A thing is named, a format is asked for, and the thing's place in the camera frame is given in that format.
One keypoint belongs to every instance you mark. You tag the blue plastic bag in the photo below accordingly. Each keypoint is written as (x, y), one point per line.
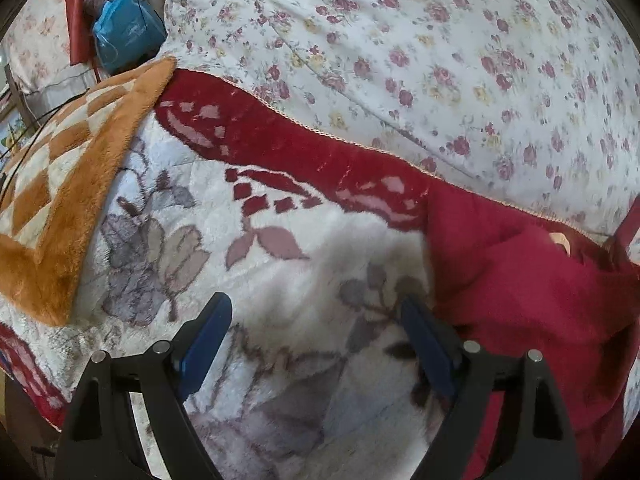
(127, 32)

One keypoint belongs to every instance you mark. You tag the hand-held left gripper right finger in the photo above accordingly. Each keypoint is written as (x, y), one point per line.
(425, 345)

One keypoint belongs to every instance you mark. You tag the floral pillow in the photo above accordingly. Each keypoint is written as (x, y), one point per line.
(40, 45)

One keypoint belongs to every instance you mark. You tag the orange checkered plush blanket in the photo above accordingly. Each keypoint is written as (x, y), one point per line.
(55, 180)

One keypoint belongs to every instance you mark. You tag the white rose print quilt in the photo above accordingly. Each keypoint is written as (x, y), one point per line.
(400, 40)

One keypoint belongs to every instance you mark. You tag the red and white plush blanket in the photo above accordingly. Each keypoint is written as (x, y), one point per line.
(300, 280)

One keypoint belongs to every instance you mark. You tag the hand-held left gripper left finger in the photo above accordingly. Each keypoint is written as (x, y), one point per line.
(207, 340)

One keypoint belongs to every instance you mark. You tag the dark red knit garment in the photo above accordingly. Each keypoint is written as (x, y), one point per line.
(530, 300)

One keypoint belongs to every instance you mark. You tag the red cloth bag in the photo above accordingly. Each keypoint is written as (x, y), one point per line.
(76, 25)

